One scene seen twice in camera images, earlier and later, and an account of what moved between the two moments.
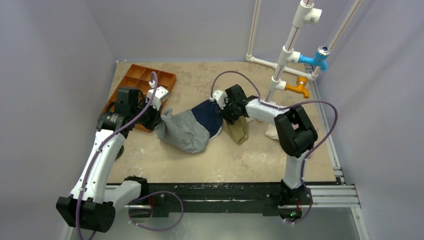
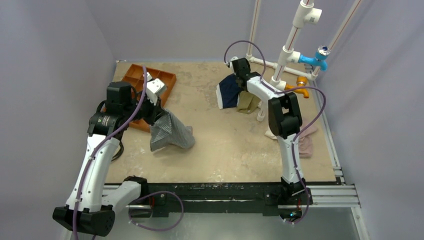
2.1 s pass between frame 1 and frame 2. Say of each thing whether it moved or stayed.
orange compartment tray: stayed
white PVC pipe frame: stayed
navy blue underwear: moved
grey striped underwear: moved
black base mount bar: stayed
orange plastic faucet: stayed
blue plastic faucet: stayed
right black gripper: moved
